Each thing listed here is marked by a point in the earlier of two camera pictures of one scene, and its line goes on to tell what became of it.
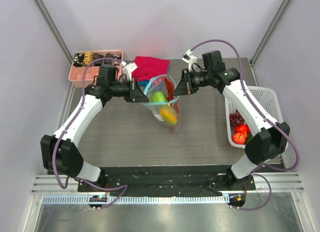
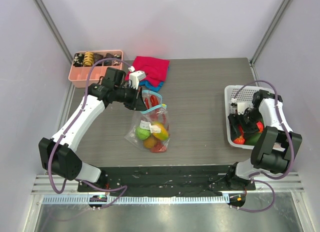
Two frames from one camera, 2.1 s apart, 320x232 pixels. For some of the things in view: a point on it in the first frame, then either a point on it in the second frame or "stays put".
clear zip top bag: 163,100 -> 151,128
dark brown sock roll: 97,56 stays put
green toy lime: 159,97 -> 142,133
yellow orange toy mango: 168,116 -> 163,135
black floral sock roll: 78,60 stays put
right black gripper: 186,82 -> 240,120
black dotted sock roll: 117,57 stays put
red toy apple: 238,138 stays put
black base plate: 169,181 stays put
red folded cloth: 149,67 stays put
